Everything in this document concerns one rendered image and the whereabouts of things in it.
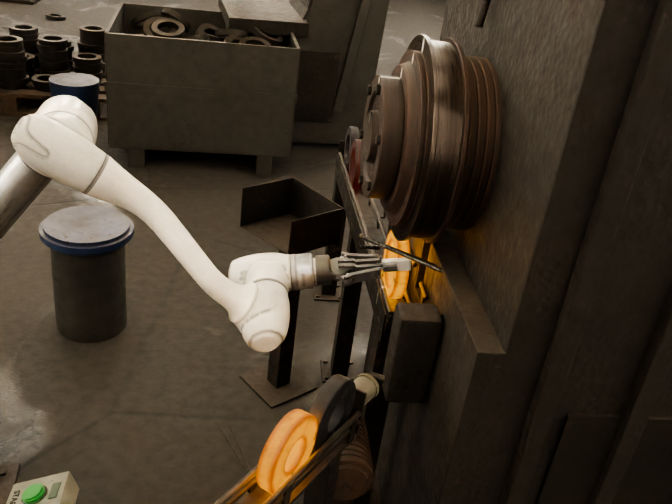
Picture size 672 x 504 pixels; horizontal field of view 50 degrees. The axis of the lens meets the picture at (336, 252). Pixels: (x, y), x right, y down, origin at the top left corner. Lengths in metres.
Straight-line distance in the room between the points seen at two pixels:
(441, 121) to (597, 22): 0.41
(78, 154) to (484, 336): 0.92
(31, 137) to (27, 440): 1.14
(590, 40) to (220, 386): 1.81
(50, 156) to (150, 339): 1.35
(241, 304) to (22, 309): 1.55
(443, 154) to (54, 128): 0.80
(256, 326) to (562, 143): 0.76
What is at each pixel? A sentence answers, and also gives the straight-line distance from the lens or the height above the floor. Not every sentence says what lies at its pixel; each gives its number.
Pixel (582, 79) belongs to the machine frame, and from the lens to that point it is 1.24.
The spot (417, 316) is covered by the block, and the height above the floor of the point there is 0.80.
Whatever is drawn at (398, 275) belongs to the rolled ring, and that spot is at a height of 0.77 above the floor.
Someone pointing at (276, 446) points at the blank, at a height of 0.78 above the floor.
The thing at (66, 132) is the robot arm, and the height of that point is 1.10.
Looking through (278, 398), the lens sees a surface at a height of 0.01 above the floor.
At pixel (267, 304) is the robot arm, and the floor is 0.77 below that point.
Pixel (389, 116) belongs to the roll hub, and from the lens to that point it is 1.56.
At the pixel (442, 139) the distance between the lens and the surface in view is 1.49.
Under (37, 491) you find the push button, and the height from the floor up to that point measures 0.61.
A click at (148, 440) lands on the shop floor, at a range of 2.42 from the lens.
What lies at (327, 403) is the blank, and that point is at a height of 0.77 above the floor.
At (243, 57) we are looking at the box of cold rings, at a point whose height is 0.67.
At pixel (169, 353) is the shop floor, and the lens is 2.76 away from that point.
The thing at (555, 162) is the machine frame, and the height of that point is 1.26.
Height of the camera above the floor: 1.67
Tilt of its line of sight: 28 degrees down
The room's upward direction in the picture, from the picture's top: 8 degrees clockwise
